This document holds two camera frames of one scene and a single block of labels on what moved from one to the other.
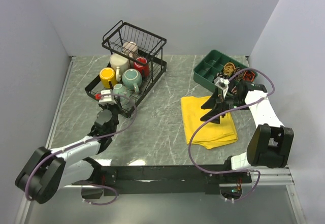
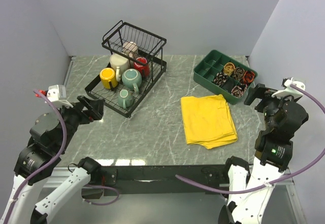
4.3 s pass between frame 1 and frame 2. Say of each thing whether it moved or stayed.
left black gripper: moved
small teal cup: moved
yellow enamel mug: stayed
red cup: stayed
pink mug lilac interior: stayed
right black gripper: moved
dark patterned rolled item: stayed
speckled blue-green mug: stayed
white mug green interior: stayed
